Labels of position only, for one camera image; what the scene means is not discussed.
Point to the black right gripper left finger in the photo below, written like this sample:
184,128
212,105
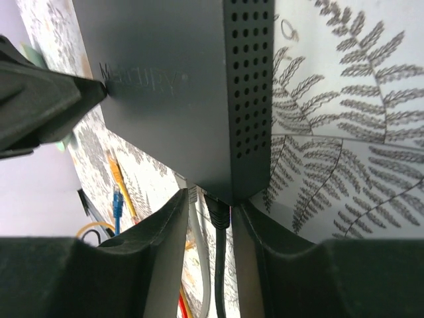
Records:
134,274

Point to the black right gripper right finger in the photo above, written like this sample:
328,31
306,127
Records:
280,274

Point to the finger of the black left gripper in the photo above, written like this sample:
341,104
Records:
39,106

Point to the yellow ethernet cable short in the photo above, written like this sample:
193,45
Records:
91,226

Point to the black network switch box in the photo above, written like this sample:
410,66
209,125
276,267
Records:
190,84

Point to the floral patterned table mat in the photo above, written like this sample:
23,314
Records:
346,145

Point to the yellow ethernet cable long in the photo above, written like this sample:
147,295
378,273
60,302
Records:
119,180

